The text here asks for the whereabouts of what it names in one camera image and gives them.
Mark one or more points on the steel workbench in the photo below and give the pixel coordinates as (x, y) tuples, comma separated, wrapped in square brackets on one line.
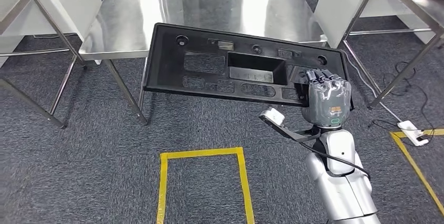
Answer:
[(138, 18)]

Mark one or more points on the white power strip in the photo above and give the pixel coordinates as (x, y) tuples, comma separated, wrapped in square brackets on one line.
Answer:
[(411, 131)]

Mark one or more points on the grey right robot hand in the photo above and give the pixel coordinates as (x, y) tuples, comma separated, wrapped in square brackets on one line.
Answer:
[(327, 101)]

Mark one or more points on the yellow floor tape rectangle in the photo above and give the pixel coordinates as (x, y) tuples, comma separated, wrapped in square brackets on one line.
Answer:
[(201, 153)]

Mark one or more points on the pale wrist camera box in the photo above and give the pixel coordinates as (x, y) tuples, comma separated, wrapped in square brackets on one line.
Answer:
[(274, 115)]

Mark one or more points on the black plastic panel part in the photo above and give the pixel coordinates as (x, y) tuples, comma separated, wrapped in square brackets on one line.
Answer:
[(166, 70)]

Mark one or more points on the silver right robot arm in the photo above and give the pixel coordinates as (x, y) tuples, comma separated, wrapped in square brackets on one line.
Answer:
[(343, 194)]

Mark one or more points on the black camera bracket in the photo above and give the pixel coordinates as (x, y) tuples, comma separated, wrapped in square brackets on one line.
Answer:
[(284, 132)]

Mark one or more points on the yellow floor tape outline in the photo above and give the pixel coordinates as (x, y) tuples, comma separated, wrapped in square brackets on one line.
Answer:
[(416, 170)]

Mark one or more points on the white partition panel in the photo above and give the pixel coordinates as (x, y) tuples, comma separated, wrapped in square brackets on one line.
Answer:
[(69, 0), (336, 4)]

